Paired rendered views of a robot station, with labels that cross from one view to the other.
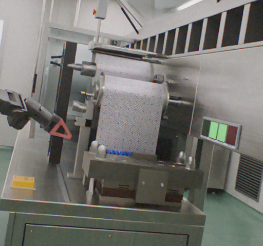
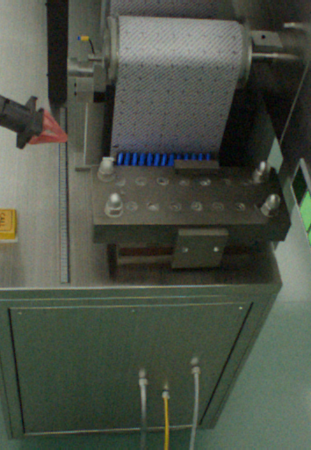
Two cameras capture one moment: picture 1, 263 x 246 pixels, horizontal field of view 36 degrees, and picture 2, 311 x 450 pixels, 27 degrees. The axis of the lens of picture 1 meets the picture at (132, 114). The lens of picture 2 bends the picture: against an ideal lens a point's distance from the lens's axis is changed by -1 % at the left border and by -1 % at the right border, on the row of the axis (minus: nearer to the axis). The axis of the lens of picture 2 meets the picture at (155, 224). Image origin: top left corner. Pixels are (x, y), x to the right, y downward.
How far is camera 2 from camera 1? 0.89 m
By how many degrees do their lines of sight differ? 47
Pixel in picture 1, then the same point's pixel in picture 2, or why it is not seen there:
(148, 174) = (191, 239)
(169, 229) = (223, 301)
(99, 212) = (114, 293)
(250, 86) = not seen: outside the picture
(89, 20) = not seen: outside the picture
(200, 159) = not seen: hidden behind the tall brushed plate
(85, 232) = (95, 310)
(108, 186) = (128, 246)
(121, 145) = (159, 142)
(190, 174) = (266, 228)
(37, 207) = (20, 294)
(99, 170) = (112, 235)
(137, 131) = (186, 122)
